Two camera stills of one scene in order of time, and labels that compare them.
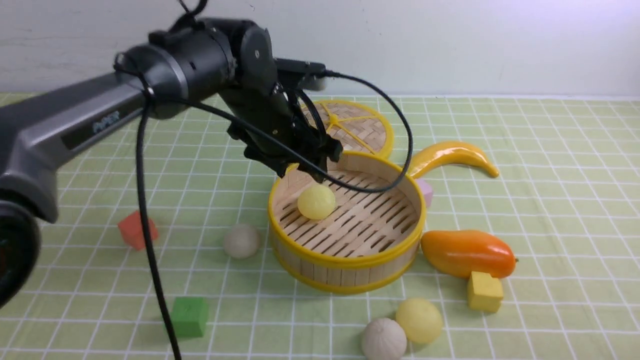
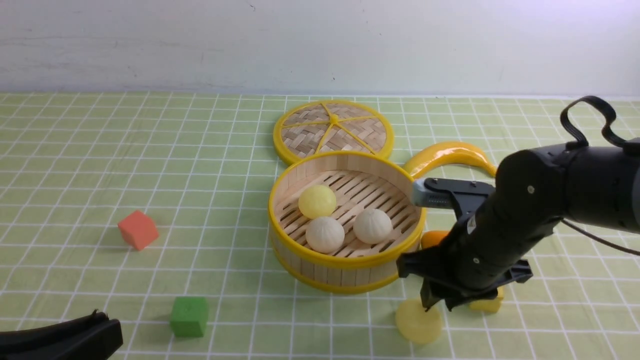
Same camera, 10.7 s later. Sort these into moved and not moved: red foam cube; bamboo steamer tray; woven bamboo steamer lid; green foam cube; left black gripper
Moved: left black gripper
Not moved: bamboo steamer tray; red foam cube; green foam cube; woven bamboo steamer lid
